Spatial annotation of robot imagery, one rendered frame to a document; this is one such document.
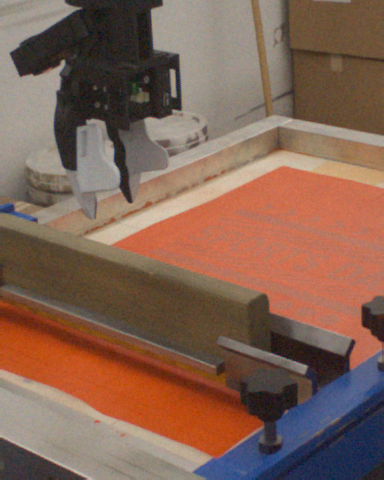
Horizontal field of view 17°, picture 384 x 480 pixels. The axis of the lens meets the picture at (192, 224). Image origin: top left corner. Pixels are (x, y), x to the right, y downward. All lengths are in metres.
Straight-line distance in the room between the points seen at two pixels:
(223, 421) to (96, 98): 0.30
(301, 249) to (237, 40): 3.01
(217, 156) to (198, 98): 2.63
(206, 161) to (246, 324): 0.61
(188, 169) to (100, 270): 0.47
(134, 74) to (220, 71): 3.30
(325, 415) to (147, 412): 0.19
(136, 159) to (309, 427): 0.32
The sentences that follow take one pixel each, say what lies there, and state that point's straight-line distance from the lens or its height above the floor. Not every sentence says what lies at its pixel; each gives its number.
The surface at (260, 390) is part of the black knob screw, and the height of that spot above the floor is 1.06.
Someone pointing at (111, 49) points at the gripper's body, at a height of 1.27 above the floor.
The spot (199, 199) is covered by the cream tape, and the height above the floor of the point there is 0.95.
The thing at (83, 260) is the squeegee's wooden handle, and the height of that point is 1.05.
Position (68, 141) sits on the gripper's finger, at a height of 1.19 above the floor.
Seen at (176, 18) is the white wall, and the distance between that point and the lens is 4.21.
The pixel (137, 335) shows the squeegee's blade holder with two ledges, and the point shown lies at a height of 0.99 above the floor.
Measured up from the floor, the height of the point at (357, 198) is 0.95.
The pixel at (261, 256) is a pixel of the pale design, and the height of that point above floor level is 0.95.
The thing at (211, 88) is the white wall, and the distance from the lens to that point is 4.38.
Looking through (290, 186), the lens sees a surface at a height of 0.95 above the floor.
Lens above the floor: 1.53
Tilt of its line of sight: 22 degrees down
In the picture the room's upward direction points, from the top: 4 degrees counter-clockwise
